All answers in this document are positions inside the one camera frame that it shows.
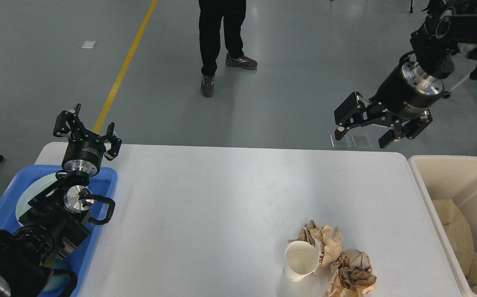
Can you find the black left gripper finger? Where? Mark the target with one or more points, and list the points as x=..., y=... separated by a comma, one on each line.
x=114, y=140
x=68, y=125

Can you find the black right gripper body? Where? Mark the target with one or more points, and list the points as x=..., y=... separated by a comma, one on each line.
x=407, y=92

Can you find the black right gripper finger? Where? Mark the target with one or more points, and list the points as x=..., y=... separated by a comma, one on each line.
x=404, y=129
x=354, y=112

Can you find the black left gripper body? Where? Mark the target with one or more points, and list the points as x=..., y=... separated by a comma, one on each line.
x=85, y=156

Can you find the light green plate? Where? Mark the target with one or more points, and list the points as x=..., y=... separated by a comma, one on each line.
x=31, y=191

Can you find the dark teal mug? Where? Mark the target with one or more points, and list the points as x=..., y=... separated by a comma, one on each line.
x=56, y=282

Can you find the brown paper bag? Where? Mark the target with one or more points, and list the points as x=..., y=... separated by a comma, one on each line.
x=459, y=234

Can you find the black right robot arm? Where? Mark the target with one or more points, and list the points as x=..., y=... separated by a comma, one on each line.
x=450, y=27

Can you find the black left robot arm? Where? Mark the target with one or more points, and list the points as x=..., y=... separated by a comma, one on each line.
x=55, y=221

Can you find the right floor outlet cover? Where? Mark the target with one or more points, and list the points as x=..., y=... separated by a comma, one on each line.
x=361, y=141

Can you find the floor outlet cover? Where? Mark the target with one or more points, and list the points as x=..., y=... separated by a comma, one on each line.
x=361, y=141
x=339, y=144

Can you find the left floor outlet cover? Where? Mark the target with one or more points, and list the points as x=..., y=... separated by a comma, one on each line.
x=339, y=144

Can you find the blue plastic tray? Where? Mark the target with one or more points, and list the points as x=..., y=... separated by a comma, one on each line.
x=104, y=184

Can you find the beige plastic bin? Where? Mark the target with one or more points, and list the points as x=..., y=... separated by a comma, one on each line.
x=453, y=178

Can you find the crumpled brown paper upper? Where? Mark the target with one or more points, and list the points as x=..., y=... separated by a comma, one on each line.
x=326, y=238

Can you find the crumpled brown paper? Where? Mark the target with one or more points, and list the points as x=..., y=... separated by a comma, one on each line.
x=326, y=238
x=351, y=275

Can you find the white paper cup upright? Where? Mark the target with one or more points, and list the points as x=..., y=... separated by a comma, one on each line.
x=301, y=259

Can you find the crumpled brown paper lower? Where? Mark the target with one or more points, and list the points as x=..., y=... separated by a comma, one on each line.
x=351, y=275

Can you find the person in black trousers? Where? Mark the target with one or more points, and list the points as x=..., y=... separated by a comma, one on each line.
x=215, y=15

